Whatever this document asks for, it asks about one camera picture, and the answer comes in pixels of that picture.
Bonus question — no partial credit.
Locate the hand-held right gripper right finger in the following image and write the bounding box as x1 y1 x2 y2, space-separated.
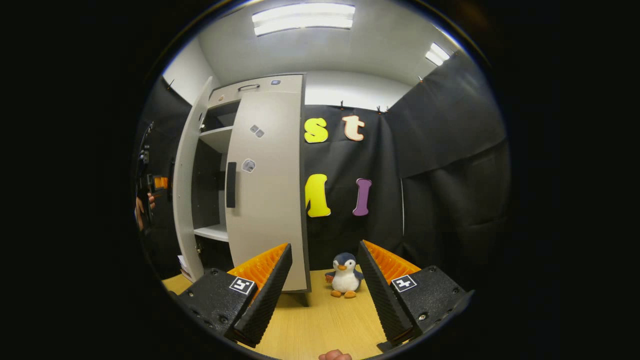
357 240 476 347

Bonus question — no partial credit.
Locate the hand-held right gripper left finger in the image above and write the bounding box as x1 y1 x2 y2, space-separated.
175 243 293 348

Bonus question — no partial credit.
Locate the grey cabinet door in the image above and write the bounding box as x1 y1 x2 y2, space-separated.
172 76 214 284
224 90 311 294

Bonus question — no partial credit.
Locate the grey cabinet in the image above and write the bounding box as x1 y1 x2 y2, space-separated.
192 74 312 307

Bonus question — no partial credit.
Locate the grey cabinet drawer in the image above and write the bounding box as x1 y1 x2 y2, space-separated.
207 75 304 108

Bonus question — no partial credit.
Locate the penguin plush toy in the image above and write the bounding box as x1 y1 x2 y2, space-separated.
325 252 364 299

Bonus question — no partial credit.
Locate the black backdrop cloth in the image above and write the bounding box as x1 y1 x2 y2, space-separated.
132 52 512 296

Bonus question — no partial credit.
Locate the large ceiling light panel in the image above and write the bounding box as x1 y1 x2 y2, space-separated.
251 4 356 37

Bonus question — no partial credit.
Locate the small ceiling light panel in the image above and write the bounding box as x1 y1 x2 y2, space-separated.
425 42 451 67

